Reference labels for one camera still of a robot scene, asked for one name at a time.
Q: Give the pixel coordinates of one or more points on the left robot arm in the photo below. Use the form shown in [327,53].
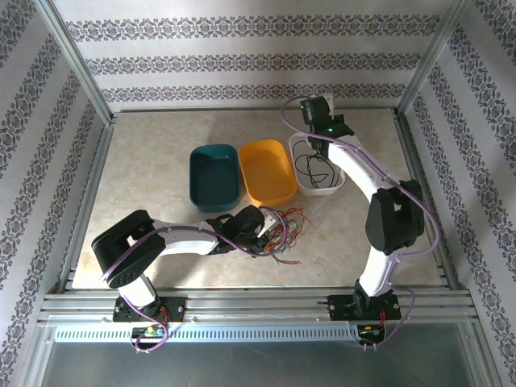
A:
[125,246]

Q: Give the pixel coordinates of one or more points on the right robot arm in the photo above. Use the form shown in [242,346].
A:
[395,217]

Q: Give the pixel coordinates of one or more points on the white plastic bin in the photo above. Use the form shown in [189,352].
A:
[322,191]

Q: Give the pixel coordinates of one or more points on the orange plastic bin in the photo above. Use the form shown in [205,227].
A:
[266,173]

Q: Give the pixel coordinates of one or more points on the teal plastic bin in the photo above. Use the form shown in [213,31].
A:
[211,173]

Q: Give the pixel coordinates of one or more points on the small wiring connector block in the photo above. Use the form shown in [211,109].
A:
[151,331]
[369,331]

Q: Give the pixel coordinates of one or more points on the grey metal panel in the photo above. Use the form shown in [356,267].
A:
[258,367]

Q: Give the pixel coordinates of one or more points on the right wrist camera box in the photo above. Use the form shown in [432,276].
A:
[329,100]

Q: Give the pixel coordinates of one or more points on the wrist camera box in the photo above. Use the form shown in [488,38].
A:
[269,221]
[329,100]

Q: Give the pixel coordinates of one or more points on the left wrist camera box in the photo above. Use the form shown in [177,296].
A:
[269,221]

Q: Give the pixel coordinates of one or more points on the aluminium front rail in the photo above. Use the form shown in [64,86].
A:
[258,306]

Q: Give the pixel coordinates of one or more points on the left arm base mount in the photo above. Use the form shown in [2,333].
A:
[175,308]

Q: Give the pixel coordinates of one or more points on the aluminium side rail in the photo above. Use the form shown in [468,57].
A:
[93,181]
[427,177]

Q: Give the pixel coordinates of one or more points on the aluminium back rail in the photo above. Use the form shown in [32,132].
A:
[201,109]

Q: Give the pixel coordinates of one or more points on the aluminium frame post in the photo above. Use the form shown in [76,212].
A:
[78,64]
[430,60]

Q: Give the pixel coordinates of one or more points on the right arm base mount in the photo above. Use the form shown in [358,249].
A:
[342,308]

